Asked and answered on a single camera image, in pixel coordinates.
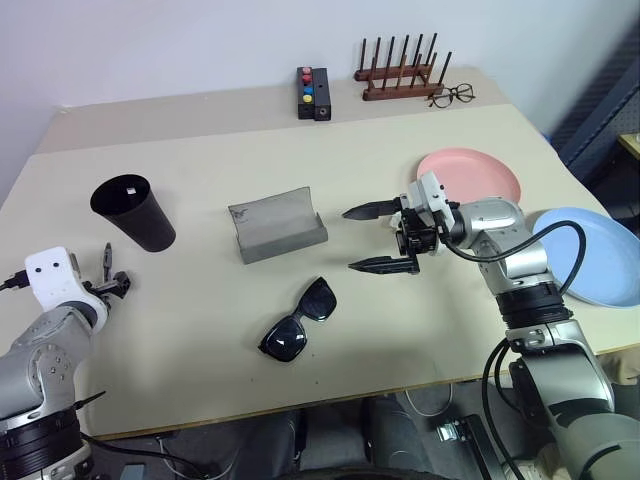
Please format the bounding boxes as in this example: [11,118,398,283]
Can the black metal bracket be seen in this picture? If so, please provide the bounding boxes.
[434,413,501,480]

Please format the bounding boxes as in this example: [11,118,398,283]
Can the brown wooden plate rack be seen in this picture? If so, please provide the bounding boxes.
[353,33,454,103]

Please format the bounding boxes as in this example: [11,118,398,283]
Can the grey glasses case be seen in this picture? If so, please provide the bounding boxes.
[227,185,329,265]

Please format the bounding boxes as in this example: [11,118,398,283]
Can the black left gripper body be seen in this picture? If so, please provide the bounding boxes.
[82,278,119,304]

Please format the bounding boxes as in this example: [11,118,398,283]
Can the black sunglasses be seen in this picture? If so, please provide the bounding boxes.
[257,276,338,364]

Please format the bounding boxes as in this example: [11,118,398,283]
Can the dark blue wall panel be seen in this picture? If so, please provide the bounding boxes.
[549,22,640,201]

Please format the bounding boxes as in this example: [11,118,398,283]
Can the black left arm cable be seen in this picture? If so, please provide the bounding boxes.
[0,269,29,292]

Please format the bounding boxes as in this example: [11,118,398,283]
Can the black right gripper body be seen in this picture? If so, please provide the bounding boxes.
[393,197,444,257]

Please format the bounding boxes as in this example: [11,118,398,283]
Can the thin white cable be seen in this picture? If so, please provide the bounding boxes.
[403,385,457,418]

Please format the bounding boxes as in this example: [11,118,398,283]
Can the light blue plate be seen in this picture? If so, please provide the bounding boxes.
[531,207,640,310]

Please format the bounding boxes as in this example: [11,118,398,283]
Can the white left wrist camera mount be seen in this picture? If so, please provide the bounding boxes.
[24,246,110,331]

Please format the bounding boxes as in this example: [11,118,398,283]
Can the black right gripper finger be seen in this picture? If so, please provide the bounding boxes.
[348,254,421,276]
[341,198,402,222]

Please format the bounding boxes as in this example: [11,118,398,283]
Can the black-framed clear eyeglasses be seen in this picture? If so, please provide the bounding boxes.
[427,83,476,110]

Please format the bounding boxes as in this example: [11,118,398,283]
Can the plain black box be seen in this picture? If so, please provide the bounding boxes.
[310,68,333,123]

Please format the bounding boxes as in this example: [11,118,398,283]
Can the black box with coloured buttons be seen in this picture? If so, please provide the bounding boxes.
[296,65,315,120]

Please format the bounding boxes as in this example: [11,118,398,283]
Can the pink plate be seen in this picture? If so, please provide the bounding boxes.
[416,148,523,206]

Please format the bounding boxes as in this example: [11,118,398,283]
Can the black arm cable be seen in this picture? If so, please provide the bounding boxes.
[0,269,29,292]
[442,219,587,480]

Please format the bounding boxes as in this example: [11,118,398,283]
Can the black plastic cup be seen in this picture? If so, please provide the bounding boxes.
[89,173,177,253]

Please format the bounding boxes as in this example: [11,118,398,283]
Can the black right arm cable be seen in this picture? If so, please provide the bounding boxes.
[442,219,587,480]

